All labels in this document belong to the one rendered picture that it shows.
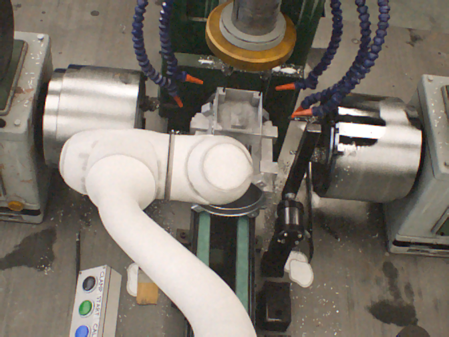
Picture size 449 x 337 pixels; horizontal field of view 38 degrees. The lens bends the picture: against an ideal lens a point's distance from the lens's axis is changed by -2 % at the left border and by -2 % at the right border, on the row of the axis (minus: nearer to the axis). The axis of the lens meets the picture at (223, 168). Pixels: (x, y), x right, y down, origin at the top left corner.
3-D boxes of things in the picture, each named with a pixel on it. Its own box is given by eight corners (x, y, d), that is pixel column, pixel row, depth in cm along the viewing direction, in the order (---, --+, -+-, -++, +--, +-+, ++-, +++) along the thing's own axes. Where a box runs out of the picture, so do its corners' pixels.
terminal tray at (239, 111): (212, 107, 153) (215, 86, 147) (258, 112, 154) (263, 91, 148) (209, 150, 146) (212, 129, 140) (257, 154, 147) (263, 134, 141)
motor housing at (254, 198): (188, 146, 165) (195, 95, 150) (264, 154, 166) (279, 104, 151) (182, 215, 154) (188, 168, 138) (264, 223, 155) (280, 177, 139)
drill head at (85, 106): (15, 105, 166) (1, 34, 146) (159, 119, 169) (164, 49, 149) (-7, 188, 152) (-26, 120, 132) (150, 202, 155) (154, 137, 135)
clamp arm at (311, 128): (281, 190, 152) (305, 120, 131) (294, 192, 152) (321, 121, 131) (281, 204, 150) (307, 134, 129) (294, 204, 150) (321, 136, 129)
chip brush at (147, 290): (139, 227, 164) (139, 226, 163) (160, 229, 165) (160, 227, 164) (135, 305, 152) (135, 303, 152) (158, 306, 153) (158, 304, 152)
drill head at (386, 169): (276, 130, 172) (296, 63, 151) (427, 146, 175) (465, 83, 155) (277, 214, 157) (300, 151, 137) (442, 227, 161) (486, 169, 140)
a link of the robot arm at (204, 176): (249, 144, 112) (170, 138, 111) (262, 132, 97) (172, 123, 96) (244, 209, 111) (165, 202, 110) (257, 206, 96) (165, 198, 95)
